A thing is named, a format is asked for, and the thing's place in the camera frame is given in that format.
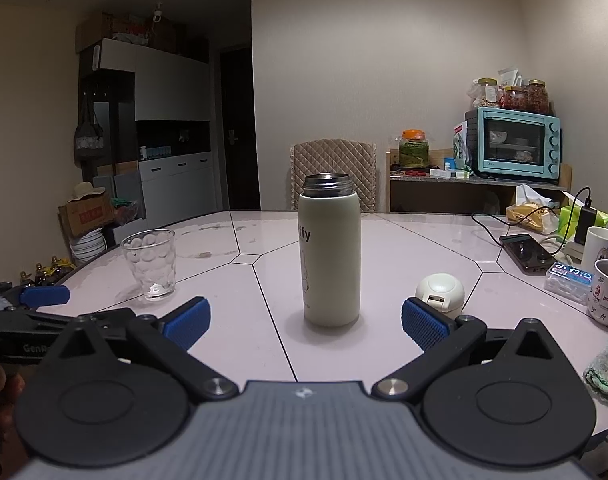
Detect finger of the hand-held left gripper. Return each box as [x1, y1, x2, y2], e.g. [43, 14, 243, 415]
[0, 309, 81, 365]
[0, 281, 71, 310]

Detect stack of white plates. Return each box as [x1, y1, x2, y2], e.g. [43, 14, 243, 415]
[68, 229, 108, 264]

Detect glass jar with pale contents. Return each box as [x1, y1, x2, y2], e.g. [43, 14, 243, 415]
[476, 78, 500, 109]

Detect cardboard boxes on cabinet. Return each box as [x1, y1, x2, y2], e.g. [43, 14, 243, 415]
[76, 12, 188, 54]

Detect grey boards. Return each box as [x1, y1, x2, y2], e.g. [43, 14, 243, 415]
[92, 167, 146, 202]

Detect green tissue pack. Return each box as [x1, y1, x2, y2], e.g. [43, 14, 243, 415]
[558, 204, 608, 241]

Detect small jar with red contents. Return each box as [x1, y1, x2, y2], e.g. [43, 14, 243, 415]
[501, 85, 529, 110]

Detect straw hat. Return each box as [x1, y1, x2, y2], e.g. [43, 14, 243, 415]
[68, 182, 108, 204]

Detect jars on oven top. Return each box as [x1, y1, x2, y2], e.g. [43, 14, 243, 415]
[498, 66, 526, 89]

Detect chair with quilted cover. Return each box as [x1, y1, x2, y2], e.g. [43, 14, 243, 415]
[289, 140, 378, 213]

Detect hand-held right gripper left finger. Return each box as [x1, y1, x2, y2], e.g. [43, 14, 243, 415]
[39, 297, 240, 402]

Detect dark door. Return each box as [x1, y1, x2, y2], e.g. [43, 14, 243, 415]
[219, 44, 261, 211]

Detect black smartphone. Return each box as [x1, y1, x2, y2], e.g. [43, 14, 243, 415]
[498, 233, 555, 276]

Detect cream thermos bottle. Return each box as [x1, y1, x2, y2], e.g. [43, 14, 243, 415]
[297, 172, 361, 329]

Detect green and white packet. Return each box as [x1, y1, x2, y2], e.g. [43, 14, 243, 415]
[451, 121, 473, 171]

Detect orange lid pickle jar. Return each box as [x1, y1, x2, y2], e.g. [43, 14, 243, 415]
[398, 129, 431, 169]

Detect wooden side shelf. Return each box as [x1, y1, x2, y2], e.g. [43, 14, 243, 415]
[386, 149, 573, 214]

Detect printed mug with figures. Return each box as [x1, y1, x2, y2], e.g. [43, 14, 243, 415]
[586, 259, 608, 329]

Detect grey hanging bag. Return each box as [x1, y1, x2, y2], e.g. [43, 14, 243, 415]
[73, 94, 105, 162]

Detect blue tissue packet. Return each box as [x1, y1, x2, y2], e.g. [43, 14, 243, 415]
[543, 261, 595, 304]

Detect black cable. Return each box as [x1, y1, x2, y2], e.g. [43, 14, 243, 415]
[471, 187, 593, 261]

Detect teal toaster oven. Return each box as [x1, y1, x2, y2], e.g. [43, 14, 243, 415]
[464, 106, 561, 184]

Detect yellow snack bag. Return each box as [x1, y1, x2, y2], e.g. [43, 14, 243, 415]
[505, 184, 561, 234]

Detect tall jar with red contents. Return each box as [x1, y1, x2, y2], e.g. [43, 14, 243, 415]
[526, 79, 550, 114]

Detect clear glass cup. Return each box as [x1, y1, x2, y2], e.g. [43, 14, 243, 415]
[120, 229, 178, 302]

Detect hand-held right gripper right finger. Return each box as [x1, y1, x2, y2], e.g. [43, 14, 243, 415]
[371, 297, 570, 403]

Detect white and black cabinet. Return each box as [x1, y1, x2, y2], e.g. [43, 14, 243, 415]
[78, 37, 218, 232]

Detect black charger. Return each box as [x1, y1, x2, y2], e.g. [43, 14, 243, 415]
[574, 204, 598, 246]

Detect cardboard box with red print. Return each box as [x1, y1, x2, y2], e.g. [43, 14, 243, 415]
[58, 194, 116, 239]

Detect row of dark bottles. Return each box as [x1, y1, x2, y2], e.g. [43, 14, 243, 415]
[18, 256, 78, 289]

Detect cream bottle cap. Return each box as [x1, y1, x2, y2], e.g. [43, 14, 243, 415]
[416, 272, 466, 319]

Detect white mug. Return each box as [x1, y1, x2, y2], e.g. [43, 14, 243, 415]
[581, 226, 608, 274]

